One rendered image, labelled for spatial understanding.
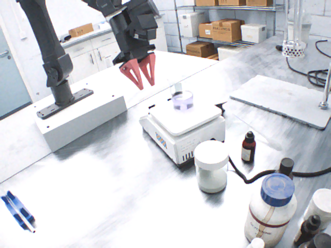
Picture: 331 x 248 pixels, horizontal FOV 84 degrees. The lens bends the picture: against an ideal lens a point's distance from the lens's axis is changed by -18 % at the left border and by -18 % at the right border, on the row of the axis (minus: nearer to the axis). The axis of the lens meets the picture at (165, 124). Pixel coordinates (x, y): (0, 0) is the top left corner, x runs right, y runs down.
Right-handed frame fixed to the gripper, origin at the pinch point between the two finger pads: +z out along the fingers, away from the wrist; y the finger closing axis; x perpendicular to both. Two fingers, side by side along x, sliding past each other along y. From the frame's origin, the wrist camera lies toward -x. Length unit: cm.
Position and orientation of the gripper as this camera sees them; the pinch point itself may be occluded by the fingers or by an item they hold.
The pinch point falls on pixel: (146, 84)
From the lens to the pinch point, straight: 56.1
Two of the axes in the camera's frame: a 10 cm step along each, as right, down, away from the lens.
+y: 7.5, -3.8, 5.4
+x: -5.3, 1.3, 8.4
